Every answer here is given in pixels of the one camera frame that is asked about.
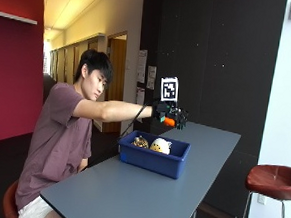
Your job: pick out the orange toy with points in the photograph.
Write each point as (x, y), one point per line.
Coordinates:
(169, 121)

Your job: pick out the white cube of black markers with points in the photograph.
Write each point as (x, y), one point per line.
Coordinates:
(169, 89)

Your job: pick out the white and yellow soft toy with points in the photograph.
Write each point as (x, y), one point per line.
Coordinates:
(160, 145)

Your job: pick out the brown spotted soft toy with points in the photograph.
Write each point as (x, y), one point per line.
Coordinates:
(140, 142)

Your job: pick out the blue plastic bin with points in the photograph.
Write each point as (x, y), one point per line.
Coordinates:
(153, 158)

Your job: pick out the white paper notice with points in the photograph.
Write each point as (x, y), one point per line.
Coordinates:
(141, 66)
(151, 77)

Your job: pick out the wooden door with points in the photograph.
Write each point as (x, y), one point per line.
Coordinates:
(115, 83)

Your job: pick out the brown leather bar stool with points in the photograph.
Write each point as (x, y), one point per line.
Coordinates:
(275, 181)
(10, 201)

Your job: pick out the the person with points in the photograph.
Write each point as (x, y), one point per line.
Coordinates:
(56, 139)

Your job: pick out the white wall outlet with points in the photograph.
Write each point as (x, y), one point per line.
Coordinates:
(261, 199)

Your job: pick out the white wall shelf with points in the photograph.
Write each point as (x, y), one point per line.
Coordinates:
(14, 17)

